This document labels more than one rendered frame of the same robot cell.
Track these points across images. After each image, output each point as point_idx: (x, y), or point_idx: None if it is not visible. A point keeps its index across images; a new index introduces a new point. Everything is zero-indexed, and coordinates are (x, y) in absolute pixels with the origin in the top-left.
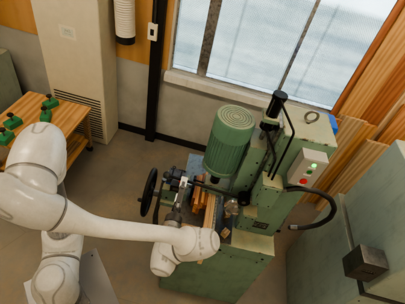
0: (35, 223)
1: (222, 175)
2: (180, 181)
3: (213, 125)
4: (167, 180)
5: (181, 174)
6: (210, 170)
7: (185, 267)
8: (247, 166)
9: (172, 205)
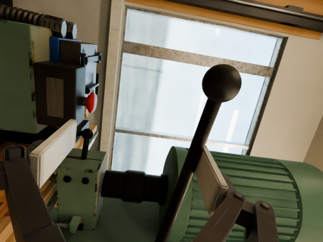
0: None
1: (180, 234)
2: (215, 163)
3: (307, 175)
4: (69, 44)
5: (93, 88)
6: (190, 200)
7: None
8: None
9: (25, 150)
